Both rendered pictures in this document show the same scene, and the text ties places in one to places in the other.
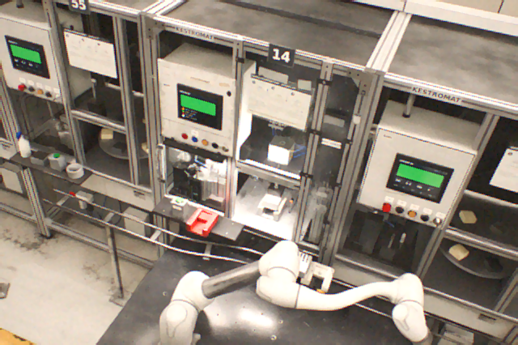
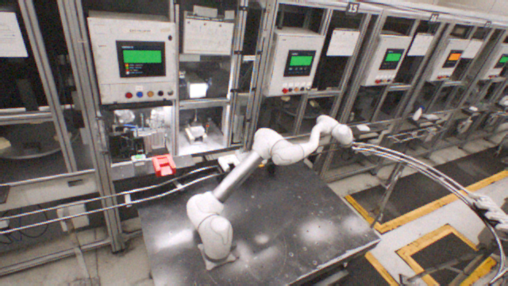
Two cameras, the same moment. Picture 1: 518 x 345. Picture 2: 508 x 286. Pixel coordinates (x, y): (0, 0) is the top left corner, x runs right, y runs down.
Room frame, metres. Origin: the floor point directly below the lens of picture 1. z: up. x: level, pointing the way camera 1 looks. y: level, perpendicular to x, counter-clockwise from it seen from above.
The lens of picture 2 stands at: (0.62, 1.04, 2.15)
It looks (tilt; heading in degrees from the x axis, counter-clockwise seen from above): 33 degrees down; 308
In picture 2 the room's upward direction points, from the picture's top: 10 degrees clockwise
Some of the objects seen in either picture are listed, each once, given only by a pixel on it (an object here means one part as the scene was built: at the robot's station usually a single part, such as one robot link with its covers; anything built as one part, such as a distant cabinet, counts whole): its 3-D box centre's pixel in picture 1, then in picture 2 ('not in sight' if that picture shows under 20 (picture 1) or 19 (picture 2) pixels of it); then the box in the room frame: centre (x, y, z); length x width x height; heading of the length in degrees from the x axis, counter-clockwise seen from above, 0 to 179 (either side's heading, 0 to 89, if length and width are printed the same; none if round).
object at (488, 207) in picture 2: not in sight; (490, 213); (0.14, -1.43, 0.84); 0.37 x 0.14 x 0.10; 130
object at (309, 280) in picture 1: (298, 271); (242, 162); (1.73, -0.27, 0.84); 0.36 x 0.14 x 0.10; 72
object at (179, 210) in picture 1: (180, 206); (139, 164); (2.01, 0.44, 0.97); 0.08 x 0.08 x 0.12; 72
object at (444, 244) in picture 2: not in sight; (448, 257); (0.09, -1.76, 0.01); 1.00 x 0.55 x 0.01; 72
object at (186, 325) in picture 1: (176, 324); (217, 234); (1.32, 0.33, 0.85); 0.18 x 0.16 x 0.22; 171
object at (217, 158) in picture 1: (193, 149); (141, 103); (2.05, 0.36, 1.37); 0.36 x 0.04 x 0.04; 72
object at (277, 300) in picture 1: (277, 288); (285, 154); (1.29, -0.12, 1.25); 0.18 x 0.14 x 0.13; 81
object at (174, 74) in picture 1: (205, 100); (135, 58); (2.18, 0.32, 1.60); 0.42 x 0.29 x 0.46; 72
